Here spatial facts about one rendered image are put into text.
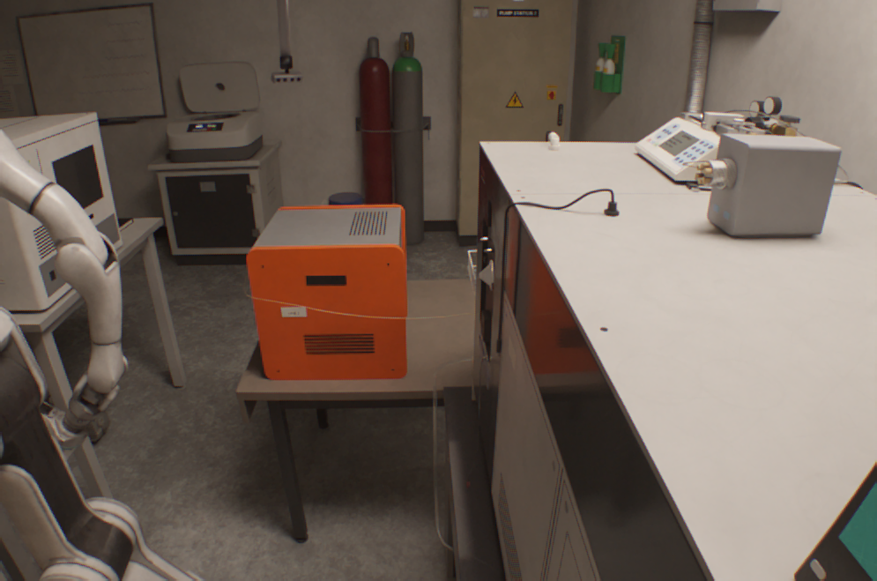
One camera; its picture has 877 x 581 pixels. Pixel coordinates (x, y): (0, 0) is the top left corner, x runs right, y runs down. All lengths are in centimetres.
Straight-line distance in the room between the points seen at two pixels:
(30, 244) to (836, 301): 191
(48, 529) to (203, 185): 318
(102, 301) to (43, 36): 424
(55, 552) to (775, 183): 140
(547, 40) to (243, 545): 356
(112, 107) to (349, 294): 383
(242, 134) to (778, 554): 393
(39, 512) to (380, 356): 93
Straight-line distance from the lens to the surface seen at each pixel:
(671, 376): 46
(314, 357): 165
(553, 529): 67
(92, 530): 137
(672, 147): 110
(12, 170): 121
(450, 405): 152
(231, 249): 430
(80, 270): 118
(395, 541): 215
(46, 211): 119
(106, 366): 130
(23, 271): 196
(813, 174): 81
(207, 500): 242
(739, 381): 47
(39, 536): 132
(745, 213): 77
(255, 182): 406
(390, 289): 151
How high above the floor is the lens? 169
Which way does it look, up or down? 23 degrees down
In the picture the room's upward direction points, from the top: straight up
